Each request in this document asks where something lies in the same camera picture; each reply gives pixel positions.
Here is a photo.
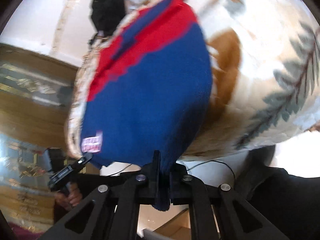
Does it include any red and blue knit sweater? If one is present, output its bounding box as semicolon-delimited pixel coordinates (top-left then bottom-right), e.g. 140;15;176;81
79;0;213;177

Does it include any black garment pile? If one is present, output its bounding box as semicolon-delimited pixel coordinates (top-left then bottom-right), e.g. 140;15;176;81
91;0;126;37

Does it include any wooden glass wardrobe door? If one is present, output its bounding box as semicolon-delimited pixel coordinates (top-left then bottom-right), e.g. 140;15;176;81
1;44;77;233

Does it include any leaf pattern cream blanket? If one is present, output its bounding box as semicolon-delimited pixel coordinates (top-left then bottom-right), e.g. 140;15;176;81
65;0;319;161

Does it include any person's left hand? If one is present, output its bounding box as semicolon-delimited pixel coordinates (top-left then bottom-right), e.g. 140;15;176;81
55;183;82;211

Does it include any cardboard box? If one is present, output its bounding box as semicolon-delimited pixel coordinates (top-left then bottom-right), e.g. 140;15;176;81
142;208;221;240

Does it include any black cable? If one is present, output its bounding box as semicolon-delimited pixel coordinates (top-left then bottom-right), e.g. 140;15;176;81
102;160;237;183

